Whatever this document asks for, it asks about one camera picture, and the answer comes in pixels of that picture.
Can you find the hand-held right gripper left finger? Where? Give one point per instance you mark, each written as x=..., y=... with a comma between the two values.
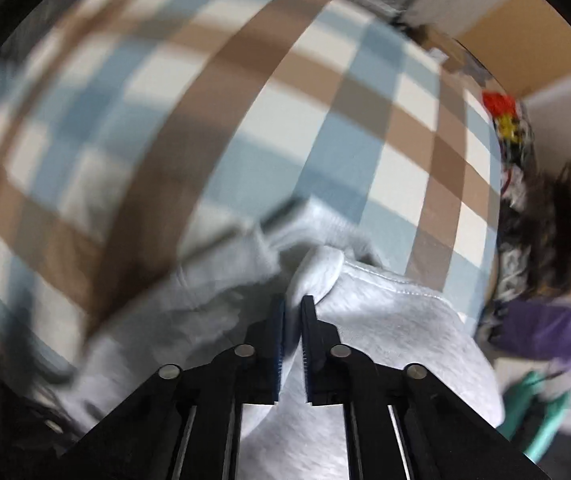
x=279, y=355

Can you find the wooden door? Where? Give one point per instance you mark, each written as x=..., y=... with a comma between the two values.
x=530, y=45

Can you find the red and yellow toys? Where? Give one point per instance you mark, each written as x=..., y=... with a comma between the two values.
x=500, y=115

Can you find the light grey sweatshirt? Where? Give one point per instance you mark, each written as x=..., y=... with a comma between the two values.
x=390, y=320

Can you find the teal and black hoodie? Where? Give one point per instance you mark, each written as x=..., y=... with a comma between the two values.
x=540, y=410

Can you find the purple bag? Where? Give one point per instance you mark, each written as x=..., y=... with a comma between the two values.
x=545, y=325

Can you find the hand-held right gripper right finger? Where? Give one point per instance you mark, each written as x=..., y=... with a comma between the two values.
x=306, y=355

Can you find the blue brown checked bed sheet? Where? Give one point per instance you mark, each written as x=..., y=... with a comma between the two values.
x=265, y=110

